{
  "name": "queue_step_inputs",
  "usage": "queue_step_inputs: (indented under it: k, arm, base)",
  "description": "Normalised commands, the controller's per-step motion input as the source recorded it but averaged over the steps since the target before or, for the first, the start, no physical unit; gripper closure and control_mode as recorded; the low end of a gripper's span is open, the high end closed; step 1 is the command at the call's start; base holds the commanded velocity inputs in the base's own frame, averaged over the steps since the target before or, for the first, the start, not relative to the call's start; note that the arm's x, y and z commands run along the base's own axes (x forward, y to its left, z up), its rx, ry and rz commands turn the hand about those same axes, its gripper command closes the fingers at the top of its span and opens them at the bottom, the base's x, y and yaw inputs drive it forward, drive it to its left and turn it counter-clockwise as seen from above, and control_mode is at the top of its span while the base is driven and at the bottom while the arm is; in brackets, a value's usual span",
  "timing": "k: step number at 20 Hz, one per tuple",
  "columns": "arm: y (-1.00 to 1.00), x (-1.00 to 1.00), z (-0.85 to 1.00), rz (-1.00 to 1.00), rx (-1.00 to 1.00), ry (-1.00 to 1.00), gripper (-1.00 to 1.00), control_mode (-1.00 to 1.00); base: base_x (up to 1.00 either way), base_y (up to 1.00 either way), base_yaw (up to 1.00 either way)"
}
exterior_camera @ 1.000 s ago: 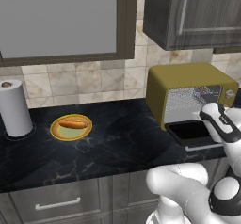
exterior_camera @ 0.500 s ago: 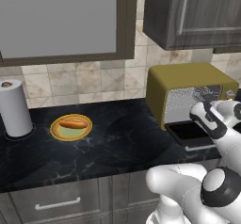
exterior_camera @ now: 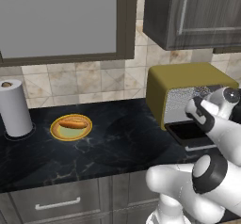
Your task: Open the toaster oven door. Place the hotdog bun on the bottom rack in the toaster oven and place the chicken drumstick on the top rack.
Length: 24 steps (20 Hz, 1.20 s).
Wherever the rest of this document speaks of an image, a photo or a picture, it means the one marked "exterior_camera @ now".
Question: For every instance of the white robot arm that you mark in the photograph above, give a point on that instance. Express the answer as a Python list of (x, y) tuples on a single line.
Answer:
[(219, 184)]

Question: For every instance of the brown hotdog bun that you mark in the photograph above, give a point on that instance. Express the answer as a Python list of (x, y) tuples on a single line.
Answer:
[(72, 124)]

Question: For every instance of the olive yellow toaster oven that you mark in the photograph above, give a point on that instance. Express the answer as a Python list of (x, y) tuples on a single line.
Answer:
[(185, 75)]

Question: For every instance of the black toaster oven door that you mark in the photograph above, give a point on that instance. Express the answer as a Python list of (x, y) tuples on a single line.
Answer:
[(185, 132)]

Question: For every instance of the grey base cupboard door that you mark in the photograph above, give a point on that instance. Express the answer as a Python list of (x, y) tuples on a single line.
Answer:
[(135, 190)]

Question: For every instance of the yellow round plate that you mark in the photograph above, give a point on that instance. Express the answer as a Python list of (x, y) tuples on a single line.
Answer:
[(70, 134)]

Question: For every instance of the white paper towel roll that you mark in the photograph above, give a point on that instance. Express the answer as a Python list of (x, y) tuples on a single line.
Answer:
[(14, 111)]

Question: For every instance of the grey drawer front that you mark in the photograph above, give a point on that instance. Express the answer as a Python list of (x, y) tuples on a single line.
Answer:
[(56, 193)]

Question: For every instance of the dark paper towel holder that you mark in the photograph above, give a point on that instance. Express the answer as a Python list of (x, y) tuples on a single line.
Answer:
[(7, 84)]

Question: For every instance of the dark grey wall cupboard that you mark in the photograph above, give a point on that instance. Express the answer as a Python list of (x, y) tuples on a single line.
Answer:
[(155, 11)]

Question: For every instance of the window with dark frame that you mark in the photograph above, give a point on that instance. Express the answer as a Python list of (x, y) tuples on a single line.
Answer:
[(59, 17)]

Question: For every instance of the dark grey wall cupboard door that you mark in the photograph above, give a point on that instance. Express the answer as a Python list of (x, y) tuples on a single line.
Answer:
[(207, 11)]

